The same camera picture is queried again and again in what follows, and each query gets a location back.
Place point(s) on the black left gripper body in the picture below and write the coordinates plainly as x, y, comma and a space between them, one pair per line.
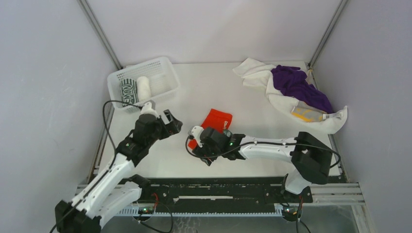
153, 138

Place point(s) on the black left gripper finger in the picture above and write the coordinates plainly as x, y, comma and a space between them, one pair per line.
165, 130
174, 125

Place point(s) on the white slotted cable duct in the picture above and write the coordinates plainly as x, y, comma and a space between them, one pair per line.
147, 210

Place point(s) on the purple towel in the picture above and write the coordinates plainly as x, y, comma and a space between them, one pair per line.
291, 82

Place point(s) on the large white towel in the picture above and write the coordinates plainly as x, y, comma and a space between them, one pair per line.
326, 123

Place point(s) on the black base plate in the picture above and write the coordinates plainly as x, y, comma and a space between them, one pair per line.
221, 193

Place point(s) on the aluminium corner post right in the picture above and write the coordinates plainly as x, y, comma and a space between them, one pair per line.
328, 32

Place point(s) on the rolled white towel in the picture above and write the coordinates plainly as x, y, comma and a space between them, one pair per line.
143, 89

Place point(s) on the small white towel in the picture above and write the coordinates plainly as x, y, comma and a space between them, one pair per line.
254, 73

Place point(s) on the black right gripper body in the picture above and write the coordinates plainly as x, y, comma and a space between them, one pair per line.
206, 154

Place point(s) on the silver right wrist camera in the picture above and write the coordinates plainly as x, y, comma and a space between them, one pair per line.
196, 132

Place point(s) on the orange towel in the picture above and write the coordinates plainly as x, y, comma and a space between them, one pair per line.
217, 120

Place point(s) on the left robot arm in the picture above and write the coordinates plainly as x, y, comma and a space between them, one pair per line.
95, 205

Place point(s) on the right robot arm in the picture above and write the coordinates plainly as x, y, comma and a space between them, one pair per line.
312, 159

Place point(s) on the white plastic basket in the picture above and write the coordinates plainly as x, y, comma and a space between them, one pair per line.
164, 82

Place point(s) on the aluminium corner post left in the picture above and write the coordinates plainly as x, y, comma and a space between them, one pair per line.
96, 26

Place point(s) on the aluminium corner post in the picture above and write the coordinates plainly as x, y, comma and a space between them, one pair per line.
96, 26
328, 32

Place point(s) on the grey yellow patterned towel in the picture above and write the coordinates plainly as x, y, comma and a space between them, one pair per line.
307, 113

